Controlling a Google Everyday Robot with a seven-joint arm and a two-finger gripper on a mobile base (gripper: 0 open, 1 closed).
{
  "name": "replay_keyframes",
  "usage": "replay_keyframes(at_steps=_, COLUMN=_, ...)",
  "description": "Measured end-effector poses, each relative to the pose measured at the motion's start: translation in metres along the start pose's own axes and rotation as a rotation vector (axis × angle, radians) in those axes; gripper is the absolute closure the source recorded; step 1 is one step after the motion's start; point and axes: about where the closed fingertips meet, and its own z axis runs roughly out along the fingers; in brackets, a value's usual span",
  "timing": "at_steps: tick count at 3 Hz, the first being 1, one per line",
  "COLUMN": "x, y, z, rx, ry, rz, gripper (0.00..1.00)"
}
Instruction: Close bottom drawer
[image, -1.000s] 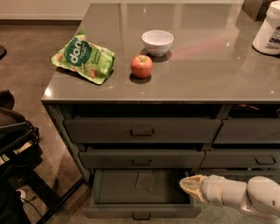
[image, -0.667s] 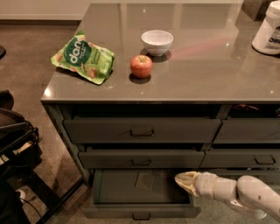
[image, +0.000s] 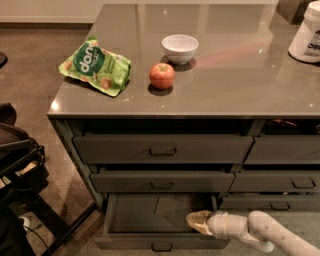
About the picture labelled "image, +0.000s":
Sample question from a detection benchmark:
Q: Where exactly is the white plastic jar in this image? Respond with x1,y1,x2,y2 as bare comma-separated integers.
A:
288,0,320,63

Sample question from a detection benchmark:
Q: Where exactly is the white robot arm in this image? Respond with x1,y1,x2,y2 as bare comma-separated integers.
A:
186,210,320,256

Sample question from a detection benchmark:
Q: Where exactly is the white ceramic bowl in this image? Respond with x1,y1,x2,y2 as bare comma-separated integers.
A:
162,34,199,65

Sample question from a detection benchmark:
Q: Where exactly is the red apple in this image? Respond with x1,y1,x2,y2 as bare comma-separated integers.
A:
149,63,175,90

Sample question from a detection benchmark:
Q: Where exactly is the green snack chip bag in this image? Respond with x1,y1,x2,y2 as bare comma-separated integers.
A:
59,35,131,97

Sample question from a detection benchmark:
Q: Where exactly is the grey drawer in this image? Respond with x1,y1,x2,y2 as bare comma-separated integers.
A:
90,171,234,193
219,195,320,212
229,171,320,193
245,135,320,165
96,193,229,252
73,134,253,164

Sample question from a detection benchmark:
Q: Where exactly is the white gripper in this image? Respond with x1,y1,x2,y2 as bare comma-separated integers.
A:
186,210,229,239

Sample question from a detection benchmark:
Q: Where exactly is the grey paper in drawer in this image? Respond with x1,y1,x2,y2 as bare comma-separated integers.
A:
154,196,177,219

